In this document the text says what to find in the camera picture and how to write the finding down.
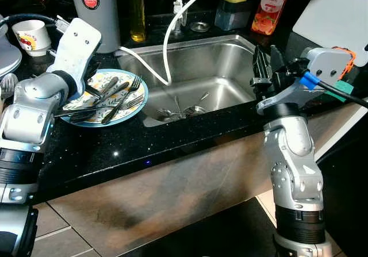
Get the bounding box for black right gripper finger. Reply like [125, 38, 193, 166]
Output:
[269, 43, 285, 75]
[251, 44, 272, 89]

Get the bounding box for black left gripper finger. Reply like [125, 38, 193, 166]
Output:
[86, 83, 111, 102]

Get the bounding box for silver spoon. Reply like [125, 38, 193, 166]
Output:
[92, 76, 121, 101]
[156, 91, 212, 121]

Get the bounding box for silver table knife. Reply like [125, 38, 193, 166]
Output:
[54, 96, 145, 118]

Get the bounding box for silver fork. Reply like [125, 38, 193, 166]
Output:
[101, 75, 143, 125]
[68, 99, 147, 124]

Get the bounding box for blue rimmed floral plate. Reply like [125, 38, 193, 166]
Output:
[60, 68, 150, 129]

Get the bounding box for orange peach soap bottle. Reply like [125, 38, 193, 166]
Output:
[251, 0, 295, 37]

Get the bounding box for stainless steel sink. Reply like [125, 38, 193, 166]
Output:
[117, 34, 266, 129]

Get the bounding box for grey thermos jug red logo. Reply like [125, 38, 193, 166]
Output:
[67, 0, 122, 55]

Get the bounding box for grey sponge holder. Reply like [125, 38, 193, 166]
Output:
[214, 0, 252, 31]

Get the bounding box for white printed cup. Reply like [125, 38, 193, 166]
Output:
[12, 20, 53, 57]

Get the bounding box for white cutting board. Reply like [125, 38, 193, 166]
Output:
[292, 0, 368, 69]

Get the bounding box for round metal drain strainer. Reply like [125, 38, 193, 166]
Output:
[189, 21, 211, 34]

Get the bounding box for yellow oil bottle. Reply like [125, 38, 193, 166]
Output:
[127, 0, 148, 43]

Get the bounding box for metal whisk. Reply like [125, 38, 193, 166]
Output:
[0, 72, 19, 101]

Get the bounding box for white plate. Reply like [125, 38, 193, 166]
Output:
[0, 14, 24, 80]

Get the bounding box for silver faucet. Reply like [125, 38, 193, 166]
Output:
[171, 0, 189, 38]

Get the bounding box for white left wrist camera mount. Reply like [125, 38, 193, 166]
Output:
[47, 18, 103, 89]

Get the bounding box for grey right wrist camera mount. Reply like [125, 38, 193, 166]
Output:
[299, 47, 352, 95]

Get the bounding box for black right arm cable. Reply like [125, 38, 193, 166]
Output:
[294, 60, 368, 109]

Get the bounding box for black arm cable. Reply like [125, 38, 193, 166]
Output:
[0, 13, 71, 34]
[294, 60, 368, 109]

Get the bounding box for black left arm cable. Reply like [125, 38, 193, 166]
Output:
[0, 13, 71, 34]

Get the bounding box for white hose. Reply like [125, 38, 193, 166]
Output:
[118, 0, 223, 86]

